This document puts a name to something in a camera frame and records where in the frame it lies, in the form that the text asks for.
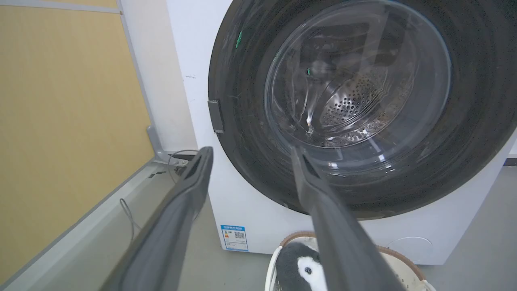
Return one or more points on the blue energy label sticker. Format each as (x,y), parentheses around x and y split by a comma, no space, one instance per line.
(234,238)

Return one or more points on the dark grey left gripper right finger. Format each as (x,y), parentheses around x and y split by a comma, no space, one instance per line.
(343,246)

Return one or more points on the yellow partition panel grey frame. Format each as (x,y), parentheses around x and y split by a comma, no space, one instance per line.
(68,121)

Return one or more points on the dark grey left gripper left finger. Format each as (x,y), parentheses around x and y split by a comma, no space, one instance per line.
(169,226)

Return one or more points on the white front-load washing machine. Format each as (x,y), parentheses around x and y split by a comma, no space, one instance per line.
(258,210)

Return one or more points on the black round washing machine door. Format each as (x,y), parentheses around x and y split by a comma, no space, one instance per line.
(464,121)

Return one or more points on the grey white penguin plush toy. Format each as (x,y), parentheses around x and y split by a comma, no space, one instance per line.
(297,268)

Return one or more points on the white laundry basket brown rim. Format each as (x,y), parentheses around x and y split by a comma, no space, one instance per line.
(398,264)

